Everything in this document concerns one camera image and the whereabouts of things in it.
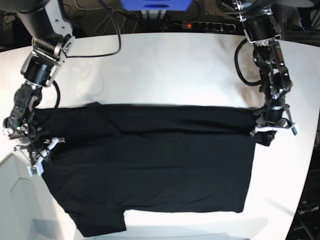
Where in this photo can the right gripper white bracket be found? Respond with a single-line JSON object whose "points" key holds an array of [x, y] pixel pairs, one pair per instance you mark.
{"points": [[35, 155]]}

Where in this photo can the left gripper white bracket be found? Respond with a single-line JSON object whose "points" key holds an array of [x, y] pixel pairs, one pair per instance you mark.
{"points": [[273, 119]]}

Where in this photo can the black T-shirt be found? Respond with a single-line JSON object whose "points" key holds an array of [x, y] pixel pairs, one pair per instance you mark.
{"points": [[149, 158]]}

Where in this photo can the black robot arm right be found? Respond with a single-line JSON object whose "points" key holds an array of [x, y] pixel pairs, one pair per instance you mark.
{"points": [[52, 37]]}

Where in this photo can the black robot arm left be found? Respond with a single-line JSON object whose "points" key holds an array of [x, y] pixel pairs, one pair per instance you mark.
{"points": [[260, 29]]}

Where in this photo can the white bin at table corner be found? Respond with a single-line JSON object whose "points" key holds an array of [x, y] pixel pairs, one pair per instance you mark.
{"points": [[27, 209]]}

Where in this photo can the black power strip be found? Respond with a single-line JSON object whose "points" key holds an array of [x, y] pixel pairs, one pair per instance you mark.
{"points": [[200, 26]]}

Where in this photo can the blue box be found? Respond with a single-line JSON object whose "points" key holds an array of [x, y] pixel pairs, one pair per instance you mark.
{"points": [[168, 5]]}

